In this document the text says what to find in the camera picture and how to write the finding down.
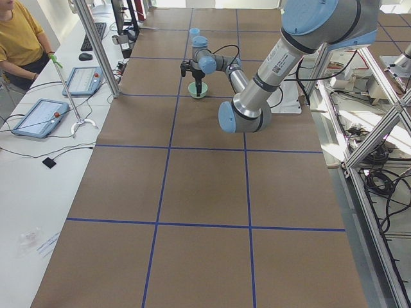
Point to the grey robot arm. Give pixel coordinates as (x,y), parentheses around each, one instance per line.
(306,25)

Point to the person in yellow shirt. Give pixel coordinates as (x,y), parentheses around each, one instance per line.
(25,48)

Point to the small black square pad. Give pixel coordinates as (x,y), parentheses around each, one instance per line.
(49,162)

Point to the lower blue teach pendant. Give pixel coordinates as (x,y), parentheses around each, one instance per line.
(42,118)

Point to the black computer monitor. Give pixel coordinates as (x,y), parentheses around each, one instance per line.
(125,18)

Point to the light green ceramic bowl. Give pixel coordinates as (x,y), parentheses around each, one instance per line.
(193,90)

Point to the aluminium frame post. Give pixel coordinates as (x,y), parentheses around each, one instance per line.
(87,21)

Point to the silver tripod stand pole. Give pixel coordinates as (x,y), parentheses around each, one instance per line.
(79,119)

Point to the blue teach pendant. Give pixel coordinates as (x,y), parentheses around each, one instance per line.
(42,118)
(84,81)

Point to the upper blue teach pendant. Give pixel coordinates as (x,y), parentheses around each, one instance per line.
(84,81)

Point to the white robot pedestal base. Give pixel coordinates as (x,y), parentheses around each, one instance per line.
(285,100)

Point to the light blue paper cup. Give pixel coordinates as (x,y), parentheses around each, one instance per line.
(193,32)

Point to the dark grey computer mouse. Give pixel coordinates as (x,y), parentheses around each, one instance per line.
(85,57)

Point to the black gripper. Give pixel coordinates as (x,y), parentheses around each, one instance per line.
(198,76)

